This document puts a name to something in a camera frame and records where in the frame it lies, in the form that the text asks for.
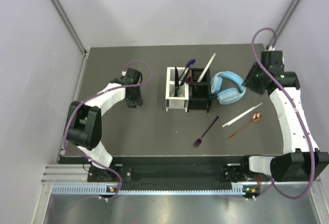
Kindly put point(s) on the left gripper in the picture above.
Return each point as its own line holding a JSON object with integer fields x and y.
{"x": 138, "y": 101}

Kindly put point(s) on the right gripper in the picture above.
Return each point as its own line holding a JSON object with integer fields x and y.
{"x": 248, "y": 81}

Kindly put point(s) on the copper spoon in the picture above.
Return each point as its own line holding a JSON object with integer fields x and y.
{"x": 256, "y": 117}

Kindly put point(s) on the white chopstick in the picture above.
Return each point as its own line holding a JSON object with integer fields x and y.
{"x": 241, "y": 115}
{"x": 206, "y": 68}

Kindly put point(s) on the white utensil container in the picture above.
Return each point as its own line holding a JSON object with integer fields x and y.
{"x": 180, "y": 102}

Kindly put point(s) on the white-blade green-handle knife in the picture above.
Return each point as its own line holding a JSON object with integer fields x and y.
{"x": 184, "y": 79}

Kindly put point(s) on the black knife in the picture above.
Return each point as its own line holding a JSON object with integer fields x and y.
{"x": 176, "y": 82}

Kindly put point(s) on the black utensil container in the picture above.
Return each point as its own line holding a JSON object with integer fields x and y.
{"x": 200, "y": 102}

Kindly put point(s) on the rainbow spoon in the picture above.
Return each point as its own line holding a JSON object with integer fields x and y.
{"x": 191, "y": 62}

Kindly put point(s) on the purple fork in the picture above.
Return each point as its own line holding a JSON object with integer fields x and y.
{"x": 198, "y": 142}

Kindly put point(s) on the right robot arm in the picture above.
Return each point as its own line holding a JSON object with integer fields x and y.
{"x": 301, "y": 156}

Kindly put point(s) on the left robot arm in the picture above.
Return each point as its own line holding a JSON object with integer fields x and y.
{"x": 85, "y": 130}

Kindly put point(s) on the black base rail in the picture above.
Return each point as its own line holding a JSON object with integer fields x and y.
{"x": 182, "y": 172}

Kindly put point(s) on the perforated cable duct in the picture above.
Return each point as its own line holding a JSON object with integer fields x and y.
{"x": 93, "y": 189}

